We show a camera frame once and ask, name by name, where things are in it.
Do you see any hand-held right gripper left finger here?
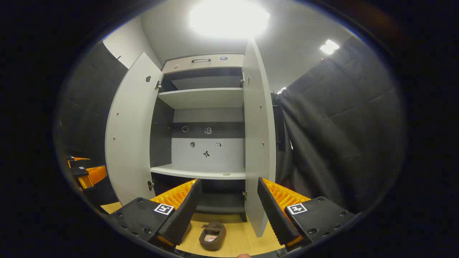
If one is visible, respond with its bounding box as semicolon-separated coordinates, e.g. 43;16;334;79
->
108;178;203;251

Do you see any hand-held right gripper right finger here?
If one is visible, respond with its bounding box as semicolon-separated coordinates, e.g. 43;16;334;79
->
257;177;355;251

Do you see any gray cabinet door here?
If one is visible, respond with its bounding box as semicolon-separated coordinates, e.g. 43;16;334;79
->
105;53;164;206
242;38;276;238

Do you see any gray shoe cabinet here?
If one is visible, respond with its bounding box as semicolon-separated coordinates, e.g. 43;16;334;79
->
150;53;248;222

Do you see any black backdrop cloth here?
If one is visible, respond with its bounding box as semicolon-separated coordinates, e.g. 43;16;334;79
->
56;36;407;215

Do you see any small ceiling light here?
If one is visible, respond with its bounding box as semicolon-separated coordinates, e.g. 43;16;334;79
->
320;39;340;55

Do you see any large ceiling light panel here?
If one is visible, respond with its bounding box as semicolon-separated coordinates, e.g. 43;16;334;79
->
189;0;270;38

